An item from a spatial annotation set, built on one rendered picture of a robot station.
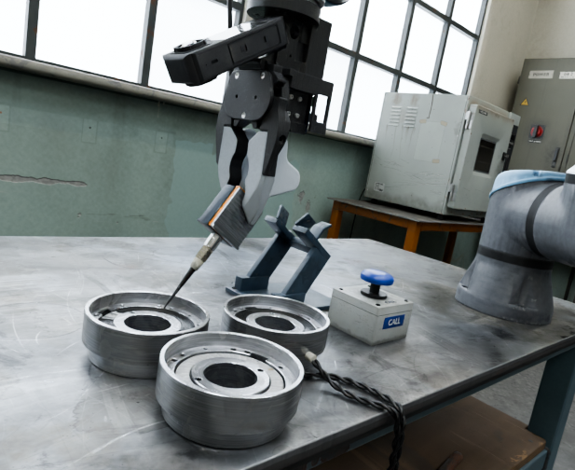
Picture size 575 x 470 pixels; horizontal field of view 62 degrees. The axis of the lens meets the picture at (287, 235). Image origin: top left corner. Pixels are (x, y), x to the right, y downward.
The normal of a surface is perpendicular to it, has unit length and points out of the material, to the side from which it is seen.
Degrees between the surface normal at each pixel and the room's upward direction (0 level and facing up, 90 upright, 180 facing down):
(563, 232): 101
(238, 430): 90
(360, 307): 90
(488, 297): 72
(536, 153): 90
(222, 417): 90
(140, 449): 0
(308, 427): 0
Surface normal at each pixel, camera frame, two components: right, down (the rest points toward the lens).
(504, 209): -0.93, -0.11
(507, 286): -0.33, -0.21
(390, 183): -0.73, -0.01
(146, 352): 0.25, 0.21
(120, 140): 0.66, 0.24
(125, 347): -0.04, 0.16
